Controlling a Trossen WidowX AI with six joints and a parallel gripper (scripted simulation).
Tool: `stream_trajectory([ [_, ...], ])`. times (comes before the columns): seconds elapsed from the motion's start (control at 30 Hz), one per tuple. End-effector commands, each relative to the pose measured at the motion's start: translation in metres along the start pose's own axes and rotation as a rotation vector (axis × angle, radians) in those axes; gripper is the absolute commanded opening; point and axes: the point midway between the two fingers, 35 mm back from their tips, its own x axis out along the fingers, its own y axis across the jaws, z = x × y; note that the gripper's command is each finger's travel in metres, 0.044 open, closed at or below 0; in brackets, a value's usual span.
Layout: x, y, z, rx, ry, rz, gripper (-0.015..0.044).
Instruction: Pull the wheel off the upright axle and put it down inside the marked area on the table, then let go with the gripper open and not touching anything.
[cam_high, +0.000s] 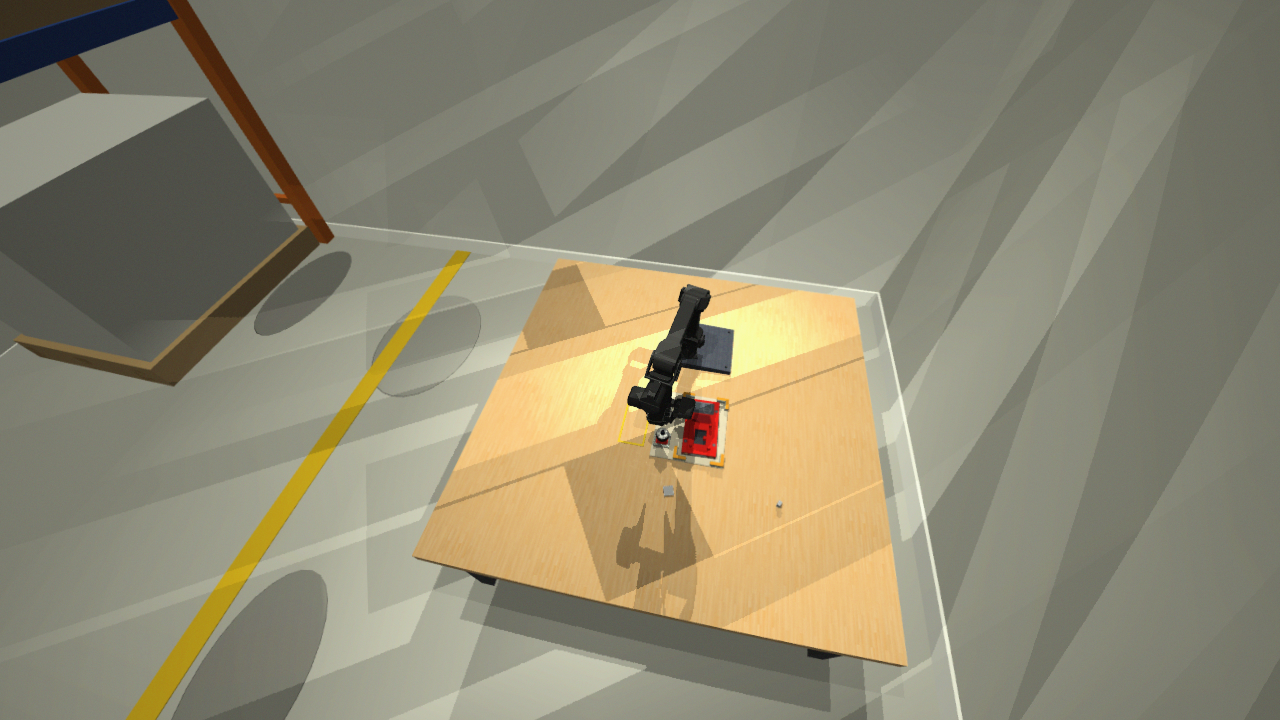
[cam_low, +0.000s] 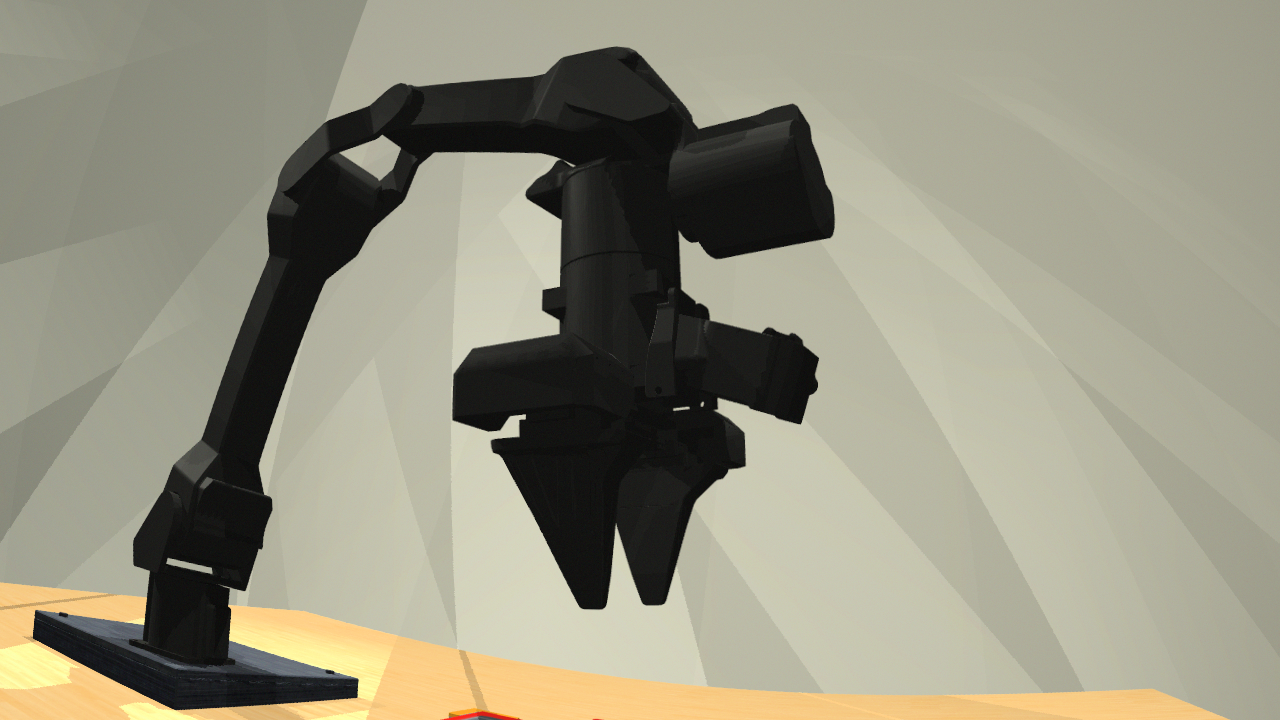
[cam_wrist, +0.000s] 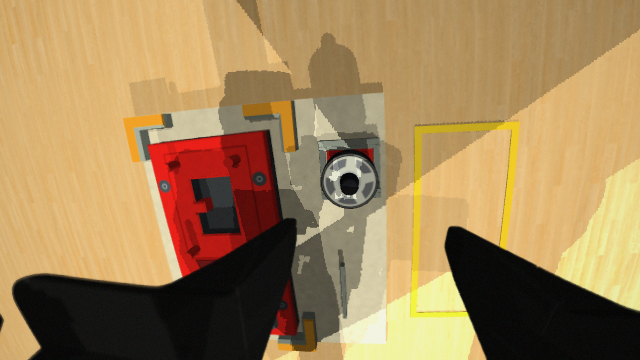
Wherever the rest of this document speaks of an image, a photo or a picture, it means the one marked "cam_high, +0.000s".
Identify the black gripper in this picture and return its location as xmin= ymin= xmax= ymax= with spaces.
xmin=627 ymin=386 xmax=696 ymax=424

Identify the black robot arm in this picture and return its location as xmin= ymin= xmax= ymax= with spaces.
xmin=637 ymin=284 xmax=710 ymax=427

